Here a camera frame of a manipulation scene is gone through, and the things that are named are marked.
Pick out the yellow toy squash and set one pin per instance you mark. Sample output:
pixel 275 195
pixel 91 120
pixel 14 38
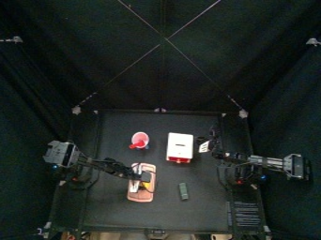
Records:
pixel 145 186

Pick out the pink cutting board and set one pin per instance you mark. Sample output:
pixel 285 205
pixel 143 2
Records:
pixel 140 196

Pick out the white box with red base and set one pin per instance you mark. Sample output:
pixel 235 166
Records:
pixel 179 146

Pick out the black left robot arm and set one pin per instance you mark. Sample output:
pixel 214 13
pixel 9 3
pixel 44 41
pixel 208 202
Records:
pixel 96 163

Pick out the grey frame middle bracket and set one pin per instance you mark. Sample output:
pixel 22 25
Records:
pixel 159 110

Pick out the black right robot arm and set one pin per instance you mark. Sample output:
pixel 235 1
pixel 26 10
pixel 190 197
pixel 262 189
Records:
pixel 267 162

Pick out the pink cup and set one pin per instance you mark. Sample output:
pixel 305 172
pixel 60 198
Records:
pixel 140 138

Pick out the red toy in cup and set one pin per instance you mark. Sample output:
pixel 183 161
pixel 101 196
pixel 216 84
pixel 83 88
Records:
pixel 136 145

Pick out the white printed label sheet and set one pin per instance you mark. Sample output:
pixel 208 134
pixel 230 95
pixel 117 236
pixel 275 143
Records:
pixel 246 214

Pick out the grey frame corner bracket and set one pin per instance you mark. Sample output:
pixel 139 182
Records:
pixel 243 113
pixel 313 41
pixel 16 39
pixel 75 109

